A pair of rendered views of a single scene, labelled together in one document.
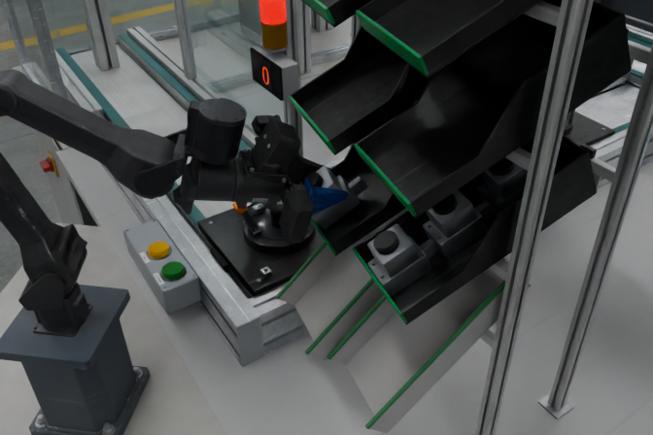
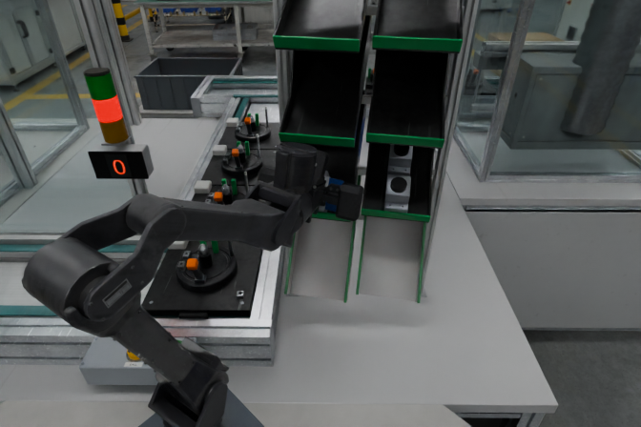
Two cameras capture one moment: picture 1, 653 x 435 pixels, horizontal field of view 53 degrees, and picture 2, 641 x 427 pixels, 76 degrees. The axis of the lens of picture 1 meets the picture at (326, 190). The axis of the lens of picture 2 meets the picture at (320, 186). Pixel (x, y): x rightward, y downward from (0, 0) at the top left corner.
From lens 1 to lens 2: 0.66 m
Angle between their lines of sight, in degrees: 46
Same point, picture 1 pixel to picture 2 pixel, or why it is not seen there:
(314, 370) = (309, 328)
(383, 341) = (371, 262)
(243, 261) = (215, 302)
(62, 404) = not seen: outside the picture
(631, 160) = not seen: hidden behind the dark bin
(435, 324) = (395, 229)
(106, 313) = not seen: hidden behind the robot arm
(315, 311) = (311, 282)
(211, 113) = (299, 152)
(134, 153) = (269, 213)
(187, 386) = (259, 411)
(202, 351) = (236, 384)
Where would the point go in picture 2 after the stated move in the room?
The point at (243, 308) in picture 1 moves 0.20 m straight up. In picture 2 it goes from (256, 325) to (246, 254)
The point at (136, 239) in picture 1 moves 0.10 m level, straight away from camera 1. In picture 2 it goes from (103, 361) to (58, 351)
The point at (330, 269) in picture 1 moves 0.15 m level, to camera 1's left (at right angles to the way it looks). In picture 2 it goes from (299, 253) to (255, 295)
